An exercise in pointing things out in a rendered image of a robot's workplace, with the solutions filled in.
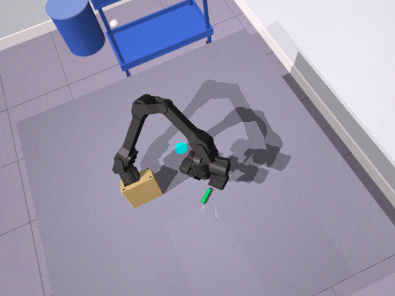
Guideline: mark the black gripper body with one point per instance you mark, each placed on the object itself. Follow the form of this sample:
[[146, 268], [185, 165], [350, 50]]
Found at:
[[219, 182]]

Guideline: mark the cyan circle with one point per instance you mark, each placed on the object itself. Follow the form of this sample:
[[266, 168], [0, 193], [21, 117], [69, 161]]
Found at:
[[181, 148]]

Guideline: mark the green rectangular post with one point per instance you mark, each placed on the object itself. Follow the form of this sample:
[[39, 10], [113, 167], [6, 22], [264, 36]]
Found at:
[[205, 196]]

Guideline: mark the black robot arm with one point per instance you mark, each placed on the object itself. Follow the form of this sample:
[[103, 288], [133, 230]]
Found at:
[[204, 154]]

